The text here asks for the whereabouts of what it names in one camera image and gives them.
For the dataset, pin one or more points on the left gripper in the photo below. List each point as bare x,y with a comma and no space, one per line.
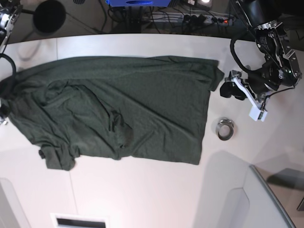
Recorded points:
259,83

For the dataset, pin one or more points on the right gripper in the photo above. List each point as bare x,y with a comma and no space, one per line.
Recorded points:
4,113

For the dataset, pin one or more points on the dark green t-shirt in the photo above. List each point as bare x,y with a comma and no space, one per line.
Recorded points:
114,107

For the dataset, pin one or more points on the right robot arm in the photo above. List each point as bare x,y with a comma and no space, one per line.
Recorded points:
9,13

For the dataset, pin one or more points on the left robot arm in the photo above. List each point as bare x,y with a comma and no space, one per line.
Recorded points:
281,68

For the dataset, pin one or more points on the grey tape roll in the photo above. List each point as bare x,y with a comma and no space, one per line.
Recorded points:
225,129

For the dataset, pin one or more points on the white power strip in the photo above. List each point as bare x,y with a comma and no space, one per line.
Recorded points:
220,20

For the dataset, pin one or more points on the blue box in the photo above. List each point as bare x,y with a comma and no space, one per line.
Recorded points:
125,3

